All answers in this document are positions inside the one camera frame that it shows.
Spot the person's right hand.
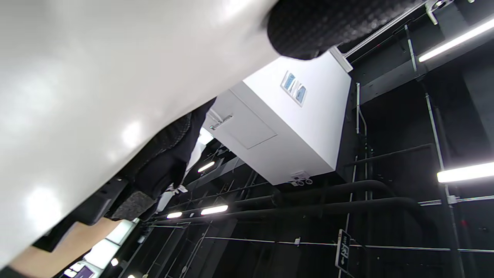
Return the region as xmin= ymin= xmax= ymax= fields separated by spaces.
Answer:
xmin=111 ymin=98 xmax=217 ymax=222

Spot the person's left hand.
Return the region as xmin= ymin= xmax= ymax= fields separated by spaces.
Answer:
xmin=266 ymin=0 xmax=427 ymax=60

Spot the grey desk mat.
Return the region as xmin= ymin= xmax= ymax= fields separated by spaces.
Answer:
xmin=0 ymin=0 xmax=280 ymax=267

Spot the person's right forearm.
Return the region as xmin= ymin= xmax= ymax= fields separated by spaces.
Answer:
xmin=8 ymin=218 xmax=124 ymax=278

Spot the white ceiling box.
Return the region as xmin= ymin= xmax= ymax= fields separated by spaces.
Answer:
xmin=201 ymin=48 xmax=354 ymax=186

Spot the black ceiling pipe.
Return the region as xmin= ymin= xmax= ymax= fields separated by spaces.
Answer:
xmin=170 ymin=180 xmax=396 ymax=217
xmin=149 ymin=196 xmax=442 ymax=251

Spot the hanging black sign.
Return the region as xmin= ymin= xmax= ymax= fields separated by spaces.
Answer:
xmin=335 ymin=229 xmax=352 ymax=274

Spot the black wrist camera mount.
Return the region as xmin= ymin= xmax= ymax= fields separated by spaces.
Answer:
xmin=33 ymin=178 xmax=129 ymax=252

